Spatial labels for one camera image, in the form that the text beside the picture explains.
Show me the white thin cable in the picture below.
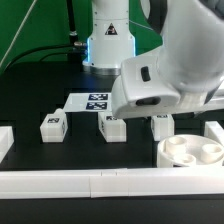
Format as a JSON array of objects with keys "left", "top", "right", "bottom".
[{"left": 0, "top": 0, "right": 38, "bottom": 69}]

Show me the white left barrier block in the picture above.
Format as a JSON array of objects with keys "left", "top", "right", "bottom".
[{"left": 0, "top": 126, "right": 14, "bottom": 163}]

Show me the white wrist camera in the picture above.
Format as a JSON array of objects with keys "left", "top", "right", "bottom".
[{"left": 111, "top": 54, "right": 180, "bottom": 119}]

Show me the white barrier block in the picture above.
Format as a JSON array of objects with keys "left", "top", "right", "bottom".
[
  {"left": 0, "top": 126, "right": 14, "bottom": 163},
  {"left": 204, "top": 121, "right": 224, "bottom": 146}
]

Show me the white right barrier block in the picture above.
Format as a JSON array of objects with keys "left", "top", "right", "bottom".
[{"left": 204, "top": 121, "right": 224, "bottom": 146}]

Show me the white marker sheet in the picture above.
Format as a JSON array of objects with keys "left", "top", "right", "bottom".
[{"left": 63, "top": 92, "right": 111, "bottom": 112}]

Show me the white round stool seat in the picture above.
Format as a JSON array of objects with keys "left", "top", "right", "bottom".
[{"left": 157, "top": 134, "right": 224, "bottom": 168}]

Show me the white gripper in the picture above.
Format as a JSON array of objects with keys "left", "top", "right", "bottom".
[{"left": 179, "top": 81, "right": 224, "bottom": 113}]

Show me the black cable bundle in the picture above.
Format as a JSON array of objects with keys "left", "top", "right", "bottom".
[{"left": 0, "top": 0, "right": 88, "bottom": 73}]

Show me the white front barrier bar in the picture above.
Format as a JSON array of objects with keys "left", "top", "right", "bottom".
[{"left": 0, "top": 167, "right": 224, "bottom": 199}]

